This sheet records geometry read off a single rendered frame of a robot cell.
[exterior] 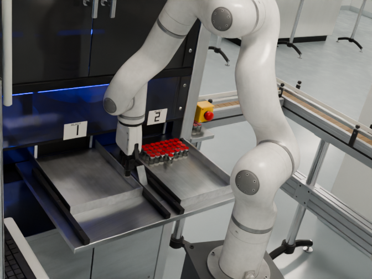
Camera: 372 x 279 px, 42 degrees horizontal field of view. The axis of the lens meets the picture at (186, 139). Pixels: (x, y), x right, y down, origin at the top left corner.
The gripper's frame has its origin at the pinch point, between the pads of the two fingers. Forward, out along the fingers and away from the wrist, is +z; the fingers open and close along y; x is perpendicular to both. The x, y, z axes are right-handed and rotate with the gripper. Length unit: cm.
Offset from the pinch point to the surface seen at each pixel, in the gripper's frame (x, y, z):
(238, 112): 78, -41, 14
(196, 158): 36.3, -12.1, 14.0
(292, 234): 114, -18, 85
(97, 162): -2.4, -19.9, 11.9
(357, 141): 115, 1, 14
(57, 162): -15.8, -23.5, 11.1
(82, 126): -7.8, -21.1, -3.4
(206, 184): 30.4, 4.3, 13.8
